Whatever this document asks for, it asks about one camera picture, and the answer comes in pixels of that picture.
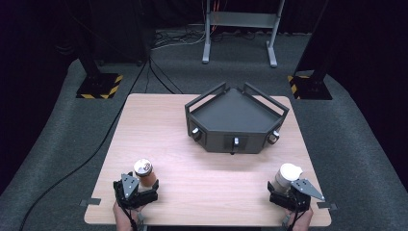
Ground white jar with white lid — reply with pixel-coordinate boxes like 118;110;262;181
272;163;304;195

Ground bundle of floor cables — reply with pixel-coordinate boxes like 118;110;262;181
151;29;207;51

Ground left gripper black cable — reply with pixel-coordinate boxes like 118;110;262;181
123;205;140;231

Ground person's right hand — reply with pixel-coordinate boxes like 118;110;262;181
282;206;315;231

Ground person's left hand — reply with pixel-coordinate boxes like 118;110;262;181
112;201;146;231

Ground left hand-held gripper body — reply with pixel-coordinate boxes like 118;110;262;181
113;172;160;212

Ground glass spice jar orange powder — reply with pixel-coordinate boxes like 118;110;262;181
133;158;158;189

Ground black post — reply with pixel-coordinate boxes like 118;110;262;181
71;0;102;78
293;0;345;81

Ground black base with hazard tape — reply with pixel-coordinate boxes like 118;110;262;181
287;74;333;101
75;72;124;100

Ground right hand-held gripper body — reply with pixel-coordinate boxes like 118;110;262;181
268;178;326;214

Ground dark grey corner rack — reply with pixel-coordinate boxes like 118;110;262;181
184;81;291;156

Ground grey tape piece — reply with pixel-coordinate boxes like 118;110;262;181
79;197;102;207
317;201;339;211

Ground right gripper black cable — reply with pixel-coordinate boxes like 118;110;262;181
287;210;304;231

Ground grey metal stand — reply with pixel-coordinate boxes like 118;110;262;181
201;0;286;68

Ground orange hanging cables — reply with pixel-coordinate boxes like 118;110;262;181
210;0;225;33

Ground long black floor cable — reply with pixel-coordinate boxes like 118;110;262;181
18;59;152;231

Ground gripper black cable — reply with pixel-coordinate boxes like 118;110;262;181
123;205;140;231
287;210;304;231

